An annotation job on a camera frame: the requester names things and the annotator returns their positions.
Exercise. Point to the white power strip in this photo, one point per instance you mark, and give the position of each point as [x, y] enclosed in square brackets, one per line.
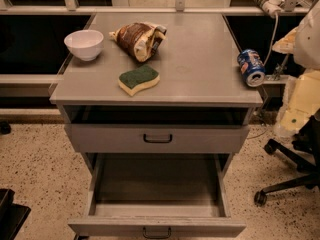
[270, 7]

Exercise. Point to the green yellow sponge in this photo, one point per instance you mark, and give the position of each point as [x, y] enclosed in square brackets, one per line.
[139, 79]

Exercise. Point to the brown chip bag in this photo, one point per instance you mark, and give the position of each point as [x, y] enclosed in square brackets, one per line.
[140, 39]

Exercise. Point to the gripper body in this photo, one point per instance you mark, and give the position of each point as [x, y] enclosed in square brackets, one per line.
[308, 40]

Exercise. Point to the grey drawer cabinet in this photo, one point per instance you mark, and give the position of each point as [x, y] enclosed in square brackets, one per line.
[200, 81]

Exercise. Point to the closed grey upper drawer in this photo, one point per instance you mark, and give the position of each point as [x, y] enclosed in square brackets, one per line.
[102, 138]

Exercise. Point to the white ceramic bowl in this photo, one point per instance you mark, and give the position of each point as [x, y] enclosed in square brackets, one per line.
[85, 44]

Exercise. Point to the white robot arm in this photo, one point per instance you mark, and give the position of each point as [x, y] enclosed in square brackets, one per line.
[303, 42]

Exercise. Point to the black box at left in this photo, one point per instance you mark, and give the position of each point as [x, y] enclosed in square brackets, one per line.
[12, 216]

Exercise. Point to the open grey lower drawer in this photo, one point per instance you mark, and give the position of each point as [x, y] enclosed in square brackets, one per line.
[157, 196]

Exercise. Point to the blue soda can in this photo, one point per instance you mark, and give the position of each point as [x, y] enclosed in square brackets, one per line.
[251, 67]

